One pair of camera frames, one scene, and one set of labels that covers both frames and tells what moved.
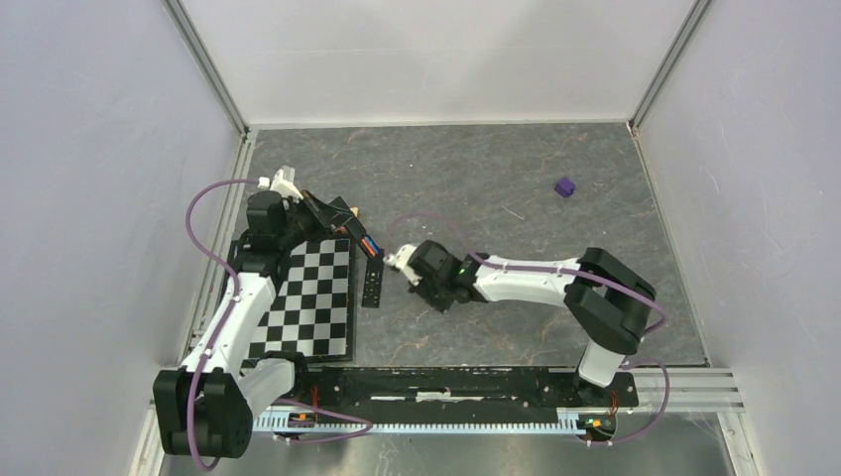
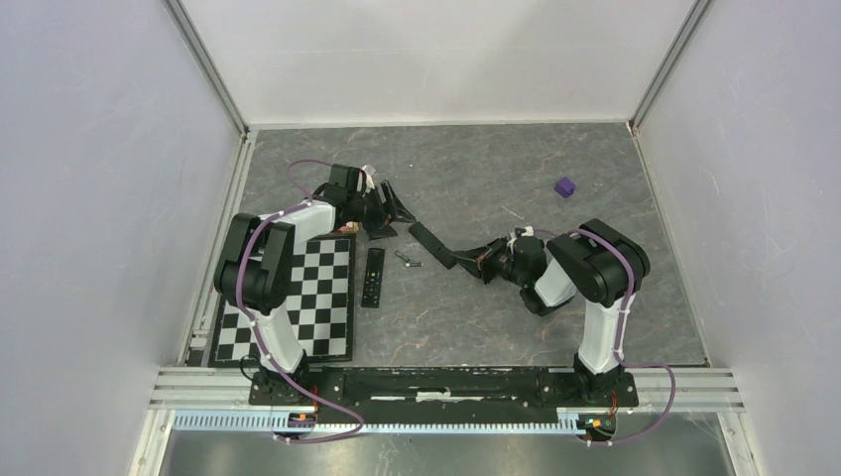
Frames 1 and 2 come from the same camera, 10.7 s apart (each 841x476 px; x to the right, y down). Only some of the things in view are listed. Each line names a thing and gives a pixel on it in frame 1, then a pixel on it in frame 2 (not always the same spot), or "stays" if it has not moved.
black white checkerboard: [313, 309] stays
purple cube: [565, 187] stays
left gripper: [325, 213] → [393, 208]
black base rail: [383, 393] stays
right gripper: [442, 304] → [482, 254]
